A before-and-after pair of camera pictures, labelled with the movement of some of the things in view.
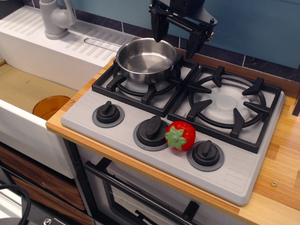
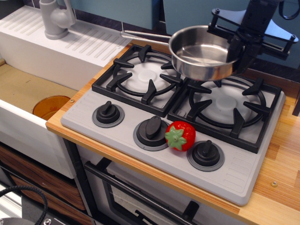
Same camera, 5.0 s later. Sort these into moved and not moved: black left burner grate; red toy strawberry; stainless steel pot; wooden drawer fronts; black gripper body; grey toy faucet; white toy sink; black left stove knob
Moved: black gripper body; stainless steel pot
Not moved: wooden drawer fronts; black left burner grate; grey toy faucet; black left stove knob; red toy strawberry; white toy sink
